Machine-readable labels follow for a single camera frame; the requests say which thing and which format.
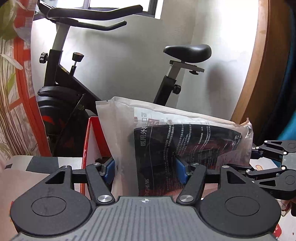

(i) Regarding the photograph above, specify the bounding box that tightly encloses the clear bag black mask pack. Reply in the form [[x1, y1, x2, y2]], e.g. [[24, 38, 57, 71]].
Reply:
[[96, 97, 253, 197]]

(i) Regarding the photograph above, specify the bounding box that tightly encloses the left human hand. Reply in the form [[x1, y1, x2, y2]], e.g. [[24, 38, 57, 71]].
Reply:
[[276, 198, 296, 217]]

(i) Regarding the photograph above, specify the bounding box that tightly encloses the red strawberry cardboard box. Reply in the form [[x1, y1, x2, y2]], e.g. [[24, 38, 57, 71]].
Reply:
[[82, 116, 115, 190]]

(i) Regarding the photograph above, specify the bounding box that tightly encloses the black exercise bike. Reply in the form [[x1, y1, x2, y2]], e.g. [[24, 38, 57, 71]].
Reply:
[[36, 2, 212, 157]]

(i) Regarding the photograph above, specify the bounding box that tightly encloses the red patterned curtain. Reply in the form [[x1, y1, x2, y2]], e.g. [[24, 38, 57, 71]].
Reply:
[[1, 1, 51, 163]]

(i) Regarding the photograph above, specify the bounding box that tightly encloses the brown wooden door frame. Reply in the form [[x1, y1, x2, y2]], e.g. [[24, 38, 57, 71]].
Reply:
[[231, 1, 291, 144]]

